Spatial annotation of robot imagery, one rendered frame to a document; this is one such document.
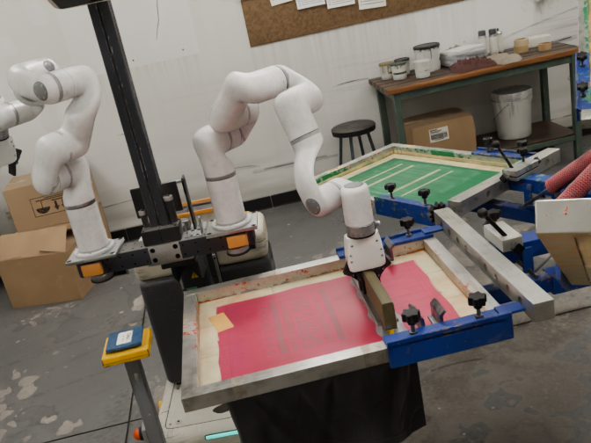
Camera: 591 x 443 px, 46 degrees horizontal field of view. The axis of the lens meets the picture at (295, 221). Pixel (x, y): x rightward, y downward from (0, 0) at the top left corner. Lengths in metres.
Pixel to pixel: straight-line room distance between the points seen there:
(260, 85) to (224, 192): 0.40
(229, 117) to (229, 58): 3.54
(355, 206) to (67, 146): 0.83
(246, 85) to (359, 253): 0.52
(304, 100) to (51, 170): 0.75
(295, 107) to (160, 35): 3.75
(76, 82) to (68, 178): 0.30
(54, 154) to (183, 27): 3.53
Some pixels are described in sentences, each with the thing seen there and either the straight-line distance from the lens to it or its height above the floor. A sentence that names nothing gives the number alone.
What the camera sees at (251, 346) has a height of 0.95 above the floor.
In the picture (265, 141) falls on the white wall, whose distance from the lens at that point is 5.61.
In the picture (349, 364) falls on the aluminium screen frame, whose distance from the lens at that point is 1.62.
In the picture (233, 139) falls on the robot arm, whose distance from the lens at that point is 2.08.
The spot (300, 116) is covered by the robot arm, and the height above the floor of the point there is 1.48.
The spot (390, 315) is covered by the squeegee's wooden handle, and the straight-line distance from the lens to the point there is 1.69.
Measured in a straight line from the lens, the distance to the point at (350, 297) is 1.95.
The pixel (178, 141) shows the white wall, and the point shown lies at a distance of 5.58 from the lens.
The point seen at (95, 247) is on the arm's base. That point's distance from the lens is 2.20.
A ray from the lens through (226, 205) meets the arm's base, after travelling 2.09.
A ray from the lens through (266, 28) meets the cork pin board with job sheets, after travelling 5.48.
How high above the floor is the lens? 1.85
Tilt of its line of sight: 20 degrees down
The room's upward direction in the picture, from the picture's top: 12 degrees counter-clockwise
